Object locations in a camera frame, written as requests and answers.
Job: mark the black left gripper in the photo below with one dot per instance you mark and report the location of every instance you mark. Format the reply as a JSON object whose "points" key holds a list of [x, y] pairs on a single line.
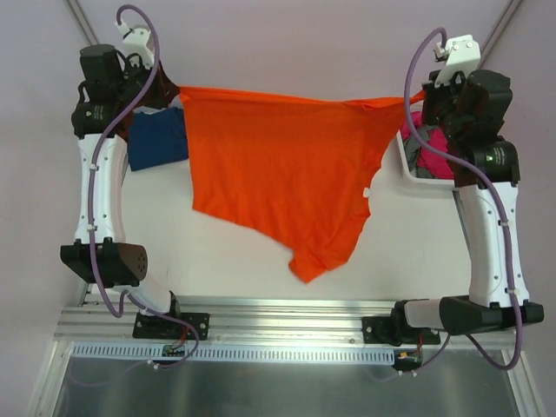
{"points": [[155, 91]]}

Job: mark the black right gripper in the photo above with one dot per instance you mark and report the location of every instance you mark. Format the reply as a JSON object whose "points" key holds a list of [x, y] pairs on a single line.
{"points": [[433, 104]]}

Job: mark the orange t shirt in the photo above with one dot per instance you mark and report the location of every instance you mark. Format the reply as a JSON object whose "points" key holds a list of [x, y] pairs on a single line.
{"points": [[294, 169]]}

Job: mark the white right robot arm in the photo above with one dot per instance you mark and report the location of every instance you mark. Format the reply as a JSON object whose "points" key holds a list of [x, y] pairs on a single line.
{"points": [[469, 109]]}

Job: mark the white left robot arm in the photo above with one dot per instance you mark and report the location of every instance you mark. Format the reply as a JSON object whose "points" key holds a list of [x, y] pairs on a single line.
{"points": [[113, 86]]}

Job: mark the grey t shirt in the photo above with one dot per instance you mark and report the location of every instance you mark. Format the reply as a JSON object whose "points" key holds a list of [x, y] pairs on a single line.
{"points": [[412, 149]]}

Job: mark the pink t shirt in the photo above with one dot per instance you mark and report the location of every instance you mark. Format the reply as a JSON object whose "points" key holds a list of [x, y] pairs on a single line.
{"points": [[438, 142]]}

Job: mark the blue folded t shirt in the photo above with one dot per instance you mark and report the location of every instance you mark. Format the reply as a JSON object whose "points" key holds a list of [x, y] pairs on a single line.
{"points": [[157, 139]]}

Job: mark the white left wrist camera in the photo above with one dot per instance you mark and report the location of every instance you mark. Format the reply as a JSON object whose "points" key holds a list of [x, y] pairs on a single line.
{"points": [[138, 43]]}

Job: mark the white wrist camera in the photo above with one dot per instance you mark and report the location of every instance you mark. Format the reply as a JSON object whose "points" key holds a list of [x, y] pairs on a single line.
{"points": [[461, 53], [138, 43]]}

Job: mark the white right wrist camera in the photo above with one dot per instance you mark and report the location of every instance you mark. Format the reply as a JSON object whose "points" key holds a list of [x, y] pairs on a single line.
{"points": [[461, 53]]}

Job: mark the left corner aluminium post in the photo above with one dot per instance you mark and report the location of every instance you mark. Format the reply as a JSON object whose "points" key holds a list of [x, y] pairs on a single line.
{"points": [[82, 22]]}

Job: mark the corner aluminium post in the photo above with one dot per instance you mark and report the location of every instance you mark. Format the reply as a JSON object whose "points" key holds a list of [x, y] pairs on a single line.
{"points": [[500, 26], [82, 22]]}

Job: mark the right corner aluminium post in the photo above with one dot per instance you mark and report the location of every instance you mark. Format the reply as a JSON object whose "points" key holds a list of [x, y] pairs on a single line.
{"points": [[500, 26]]}

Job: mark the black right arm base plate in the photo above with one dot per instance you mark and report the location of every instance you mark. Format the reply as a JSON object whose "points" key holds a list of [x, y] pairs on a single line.
{"points": [[382, 330]]}

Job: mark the aluminium front mounting rail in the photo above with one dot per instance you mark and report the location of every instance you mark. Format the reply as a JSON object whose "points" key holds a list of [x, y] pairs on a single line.
{"points": [[269, 322]]}

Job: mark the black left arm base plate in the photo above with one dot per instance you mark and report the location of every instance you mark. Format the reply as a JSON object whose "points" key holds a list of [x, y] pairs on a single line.
{"points": [[155, 328]]}

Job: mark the white slotted cable duct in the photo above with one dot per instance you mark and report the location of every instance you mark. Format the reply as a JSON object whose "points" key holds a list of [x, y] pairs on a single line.
{"points": [[235, 353]]}

